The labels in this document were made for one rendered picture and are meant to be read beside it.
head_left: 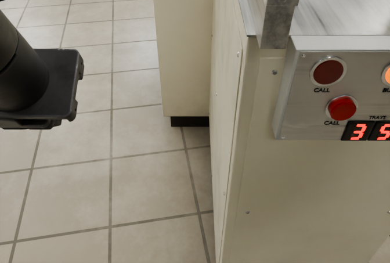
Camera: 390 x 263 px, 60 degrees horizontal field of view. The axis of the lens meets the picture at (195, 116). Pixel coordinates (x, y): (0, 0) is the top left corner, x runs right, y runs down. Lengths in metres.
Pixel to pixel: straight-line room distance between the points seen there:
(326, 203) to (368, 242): 0.19
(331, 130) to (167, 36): 0.82
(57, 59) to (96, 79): 1.49
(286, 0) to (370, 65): 0.13
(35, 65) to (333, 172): 0.46
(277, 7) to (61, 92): 0.21
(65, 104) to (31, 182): 1.12
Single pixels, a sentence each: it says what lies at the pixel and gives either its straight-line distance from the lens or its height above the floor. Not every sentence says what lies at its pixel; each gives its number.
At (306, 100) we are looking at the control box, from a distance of 0.42.
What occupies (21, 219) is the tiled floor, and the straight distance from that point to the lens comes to 1.33.
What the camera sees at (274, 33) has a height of 0.86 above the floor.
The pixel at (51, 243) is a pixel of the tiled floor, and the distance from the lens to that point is 1.24.
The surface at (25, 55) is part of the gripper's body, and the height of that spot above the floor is 0.89.
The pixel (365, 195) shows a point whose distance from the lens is 0.67.
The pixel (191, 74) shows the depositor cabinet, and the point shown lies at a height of 0.30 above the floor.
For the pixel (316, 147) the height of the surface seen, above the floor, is 0.65.
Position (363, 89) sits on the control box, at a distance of 0.44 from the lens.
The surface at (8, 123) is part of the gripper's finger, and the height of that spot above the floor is 0.82.
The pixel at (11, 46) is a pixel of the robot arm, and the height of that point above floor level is 0.91.
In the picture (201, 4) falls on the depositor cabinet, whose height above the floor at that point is 0.57.
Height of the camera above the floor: 1.03
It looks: 42 degrees down
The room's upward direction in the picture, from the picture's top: straight up
